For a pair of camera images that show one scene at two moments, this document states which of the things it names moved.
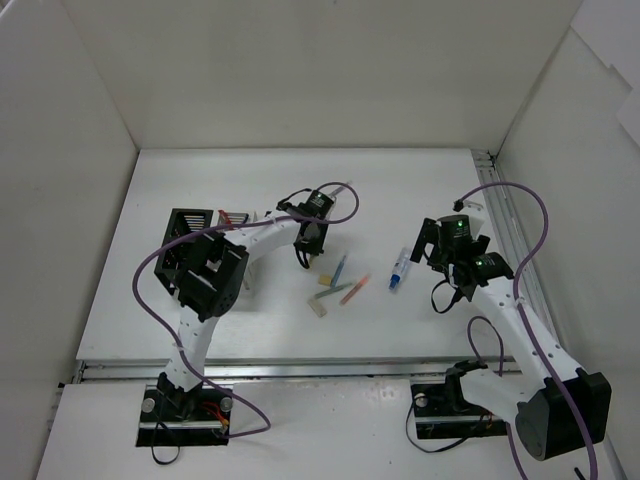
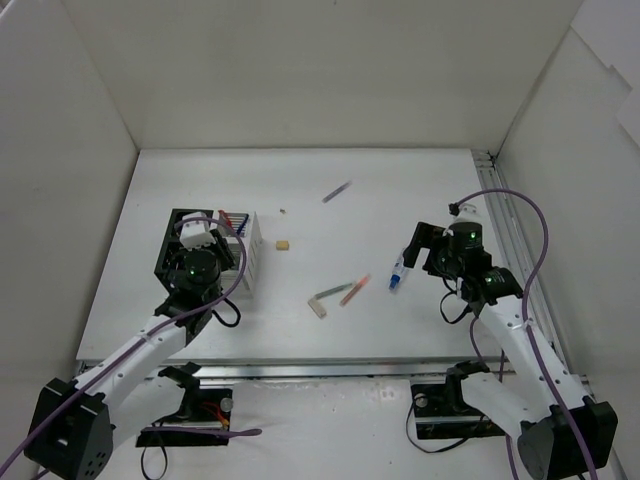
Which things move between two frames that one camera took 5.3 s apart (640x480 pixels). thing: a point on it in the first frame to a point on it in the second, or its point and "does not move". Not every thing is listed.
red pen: (225, 216) does not move
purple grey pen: (340, 189) does not move
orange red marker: (354, 290) does not move
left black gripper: (310, 238) to (167, 250)
